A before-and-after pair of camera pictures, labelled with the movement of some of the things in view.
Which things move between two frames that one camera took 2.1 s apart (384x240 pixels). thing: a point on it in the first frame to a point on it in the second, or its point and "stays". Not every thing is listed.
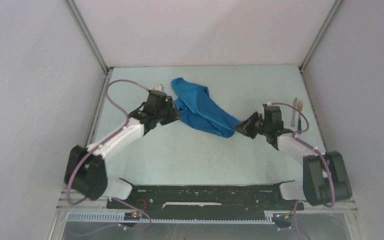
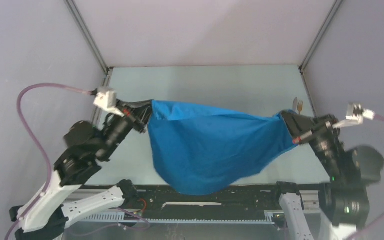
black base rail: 227,201 stays
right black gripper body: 264,127 to 323,138
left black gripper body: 160,114 to 118,128
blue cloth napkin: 198,110 to 205,150
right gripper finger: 249,128 to 298,124
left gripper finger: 170,113 to 141,118
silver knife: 293,120 stays
